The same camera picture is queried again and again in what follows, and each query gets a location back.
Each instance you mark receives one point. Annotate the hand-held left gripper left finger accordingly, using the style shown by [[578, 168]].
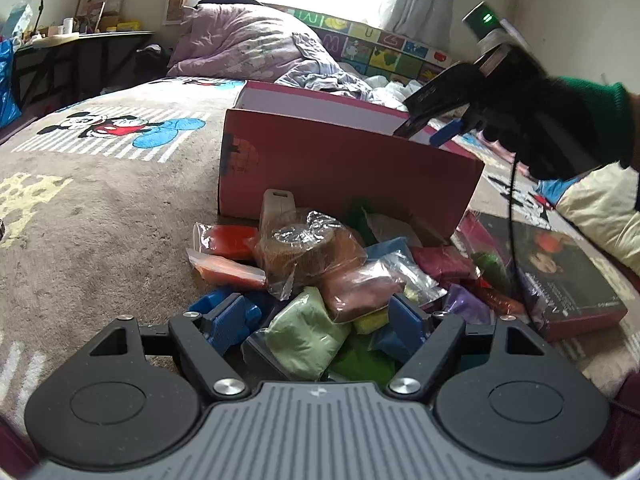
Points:
[[234, 316]]

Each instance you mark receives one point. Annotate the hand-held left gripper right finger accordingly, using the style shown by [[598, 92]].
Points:
[[406, 320]]

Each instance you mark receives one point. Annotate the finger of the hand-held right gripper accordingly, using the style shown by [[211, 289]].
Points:
[[440, 92], [447, 132]]

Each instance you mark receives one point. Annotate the pile of coloured clay packets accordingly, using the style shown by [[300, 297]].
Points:
[[357, 290]]

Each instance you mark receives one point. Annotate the light green clay bag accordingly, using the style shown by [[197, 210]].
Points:
[[302, 335]]

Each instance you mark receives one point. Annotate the pink cardboard box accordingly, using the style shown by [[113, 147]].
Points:
[[345, 160]]

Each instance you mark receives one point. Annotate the person's right hand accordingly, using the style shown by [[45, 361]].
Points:
[[545, 125]]

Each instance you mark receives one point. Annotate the colourful alphabet play mat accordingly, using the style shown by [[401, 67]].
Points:
[[380, 47]]

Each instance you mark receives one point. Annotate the brown tape roll in bag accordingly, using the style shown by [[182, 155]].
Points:
[[310, 250]]

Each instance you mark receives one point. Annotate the grey crumpled sheet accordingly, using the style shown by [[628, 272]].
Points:
[[325, 77]]

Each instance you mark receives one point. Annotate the white plastic holder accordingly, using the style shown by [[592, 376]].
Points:
[[276, 205]]

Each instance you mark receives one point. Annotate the dark box lid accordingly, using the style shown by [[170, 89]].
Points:
[[565, 272]]

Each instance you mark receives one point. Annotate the cream cushion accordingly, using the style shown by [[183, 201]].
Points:
[[605, 210]]

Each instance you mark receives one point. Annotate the purple duvet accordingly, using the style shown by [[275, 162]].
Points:
[[240, 40]]

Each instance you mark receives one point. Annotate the dark pillow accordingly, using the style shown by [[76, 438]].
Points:
[[227, 0]]

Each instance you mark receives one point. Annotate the dark red cloth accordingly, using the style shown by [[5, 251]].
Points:
[[622, 425]]

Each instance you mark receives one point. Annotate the black bag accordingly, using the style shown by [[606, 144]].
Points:
[[155, 62]]

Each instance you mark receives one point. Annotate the black desk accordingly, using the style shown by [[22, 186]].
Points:
[[75, 60]]

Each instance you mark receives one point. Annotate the yellow box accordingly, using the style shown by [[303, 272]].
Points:
[[122, 25]]

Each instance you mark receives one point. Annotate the blue plastic bag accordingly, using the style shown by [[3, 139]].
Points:
[[7, 85]]

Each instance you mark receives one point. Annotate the white cup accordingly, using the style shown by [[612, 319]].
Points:
[[68, 25]]

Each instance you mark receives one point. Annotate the framed picture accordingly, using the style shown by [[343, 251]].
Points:
[[102, 5]]

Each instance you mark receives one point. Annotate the black phone stand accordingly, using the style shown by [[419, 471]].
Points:
[[41, 0]]

